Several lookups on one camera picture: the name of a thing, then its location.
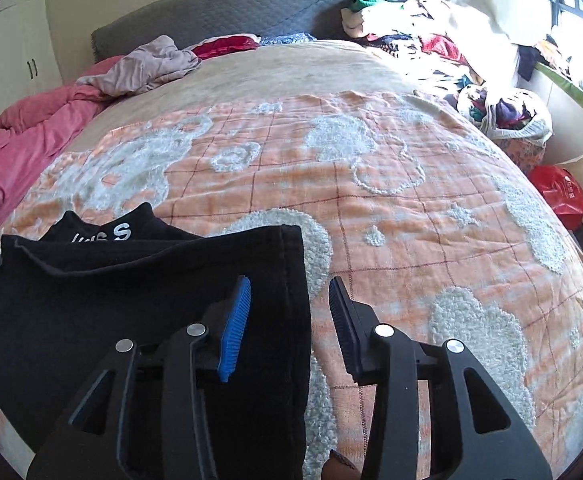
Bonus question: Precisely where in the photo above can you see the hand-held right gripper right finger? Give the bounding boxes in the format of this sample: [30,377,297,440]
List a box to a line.
[327,276,555,480]

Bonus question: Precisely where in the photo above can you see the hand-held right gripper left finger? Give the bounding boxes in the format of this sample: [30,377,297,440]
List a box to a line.
[26,275,253,480]

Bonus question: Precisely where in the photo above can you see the black shirt with orange cuff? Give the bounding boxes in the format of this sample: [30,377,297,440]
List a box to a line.
[0,202,315,480]

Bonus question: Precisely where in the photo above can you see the white bag of clothes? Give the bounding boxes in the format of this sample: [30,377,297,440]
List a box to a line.
[456,85,555,149]

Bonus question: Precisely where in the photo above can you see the pile of mixed clothes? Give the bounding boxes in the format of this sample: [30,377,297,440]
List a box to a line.
[340,0,518,111]

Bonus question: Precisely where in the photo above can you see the peach quilt with white tufts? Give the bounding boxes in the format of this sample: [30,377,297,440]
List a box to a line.
[0,89,583,480]

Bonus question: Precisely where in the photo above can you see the pink duvet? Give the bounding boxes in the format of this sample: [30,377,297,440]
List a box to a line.
[0,55,123,262]

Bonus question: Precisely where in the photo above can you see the white wardrobe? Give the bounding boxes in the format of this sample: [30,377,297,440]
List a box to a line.
[0,0,63,124]

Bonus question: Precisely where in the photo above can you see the red plastic bag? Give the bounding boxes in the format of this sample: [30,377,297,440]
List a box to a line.
[527,165,583,232]

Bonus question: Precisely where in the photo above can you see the crumpled mauve garment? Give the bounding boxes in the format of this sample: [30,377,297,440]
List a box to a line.
[76,35,202,97]

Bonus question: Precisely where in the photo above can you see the beige bed sheet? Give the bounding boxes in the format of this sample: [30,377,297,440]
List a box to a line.
[62,40,425,157]

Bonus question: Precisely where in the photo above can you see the red cloth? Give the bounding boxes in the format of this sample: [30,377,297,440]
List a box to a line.
[192,34,262,59]

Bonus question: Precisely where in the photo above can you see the blue patterned cloth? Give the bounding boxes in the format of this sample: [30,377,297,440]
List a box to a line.
[259,32,317,47]

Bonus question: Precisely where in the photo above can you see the grey quilted headboard cover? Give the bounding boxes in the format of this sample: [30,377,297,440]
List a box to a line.
[90,0,355,64]

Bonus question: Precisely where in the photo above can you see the green strip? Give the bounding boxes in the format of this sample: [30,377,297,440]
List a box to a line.
[534,60,583,122]

